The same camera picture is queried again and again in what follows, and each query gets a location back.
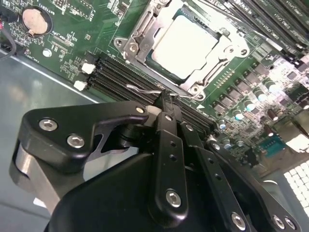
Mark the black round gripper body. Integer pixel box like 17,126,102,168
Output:
49,152,228,232

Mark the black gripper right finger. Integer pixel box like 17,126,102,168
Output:
171,95,304,232

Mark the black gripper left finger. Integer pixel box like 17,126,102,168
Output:
9,89,190,225

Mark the thin wire locking lever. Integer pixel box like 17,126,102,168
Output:
126,83,203,100

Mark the metal socket cover frame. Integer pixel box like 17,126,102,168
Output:
131,0,243,91

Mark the silver topped CPU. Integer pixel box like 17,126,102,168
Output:
144,7,224,85

